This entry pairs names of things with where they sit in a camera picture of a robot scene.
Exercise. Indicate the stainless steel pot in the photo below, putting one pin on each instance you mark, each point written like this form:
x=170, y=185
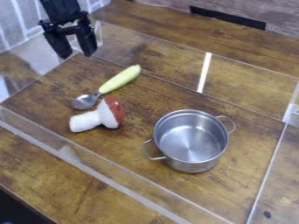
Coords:
x=190, y=139

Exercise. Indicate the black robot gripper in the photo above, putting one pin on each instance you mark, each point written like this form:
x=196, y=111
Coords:
x=66, y=19

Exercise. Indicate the green handled metal spoon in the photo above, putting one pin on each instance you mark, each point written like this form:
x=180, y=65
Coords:
x=85, y=101

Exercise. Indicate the clear acrylic enclosure wall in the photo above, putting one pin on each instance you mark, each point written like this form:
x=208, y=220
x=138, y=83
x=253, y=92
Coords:
x=249, y=188

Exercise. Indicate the clear acrylic triangle stand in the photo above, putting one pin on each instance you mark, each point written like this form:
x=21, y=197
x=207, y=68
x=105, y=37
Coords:
x=86, y=39

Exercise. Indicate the black strip on table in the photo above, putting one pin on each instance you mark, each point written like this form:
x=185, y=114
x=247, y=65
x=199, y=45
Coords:
x=228, y=18

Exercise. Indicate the plush mushroom toy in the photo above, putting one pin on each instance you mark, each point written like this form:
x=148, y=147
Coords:
x=109, y=115

